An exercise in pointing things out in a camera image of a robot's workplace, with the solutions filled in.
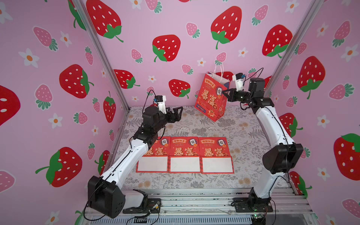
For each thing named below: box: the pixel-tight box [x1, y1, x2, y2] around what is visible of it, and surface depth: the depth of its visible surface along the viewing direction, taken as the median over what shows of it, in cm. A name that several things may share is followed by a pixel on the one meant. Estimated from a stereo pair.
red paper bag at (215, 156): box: [198, 136, 235, 175], surface depth 95 cm
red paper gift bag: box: [135, 136, 172, 173], surface depth 93 cm
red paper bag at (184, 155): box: [168, 136, 202, 174], surface depth 95 cm
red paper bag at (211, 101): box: [194, 71, 231, 122], surface depth 92 cm
